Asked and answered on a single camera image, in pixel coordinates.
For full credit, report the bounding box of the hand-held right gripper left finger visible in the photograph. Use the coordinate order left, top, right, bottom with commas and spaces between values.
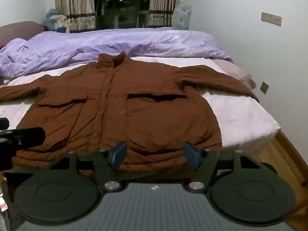
49, 141, 127, 193

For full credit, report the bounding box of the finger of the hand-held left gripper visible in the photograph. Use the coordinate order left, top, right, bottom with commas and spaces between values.
7, 127, 46, 151

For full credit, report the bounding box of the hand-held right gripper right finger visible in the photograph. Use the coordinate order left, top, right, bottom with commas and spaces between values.
182, 141, 262, 194

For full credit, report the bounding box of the brown padded jacket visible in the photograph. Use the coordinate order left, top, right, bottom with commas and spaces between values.
0, 51, 260, 174

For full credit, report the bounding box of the maroon padded headboard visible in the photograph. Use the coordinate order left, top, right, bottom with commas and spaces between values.
0, 21, 46, 50

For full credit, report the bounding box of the purple duvet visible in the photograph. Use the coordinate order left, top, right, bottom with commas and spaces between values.
0, 27, 234, 79

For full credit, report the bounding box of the beige striped curtain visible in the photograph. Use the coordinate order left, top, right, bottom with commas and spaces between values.
53, 0, 97, 33
148, 0, 181, 28

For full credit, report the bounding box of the plastic-covered standing fan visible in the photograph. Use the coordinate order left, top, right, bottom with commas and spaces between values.
170, 3, 192, 30

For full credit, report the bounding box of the wall switch plate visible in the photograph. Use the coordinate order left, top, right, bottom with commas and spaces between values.
261, 12, 282, 27

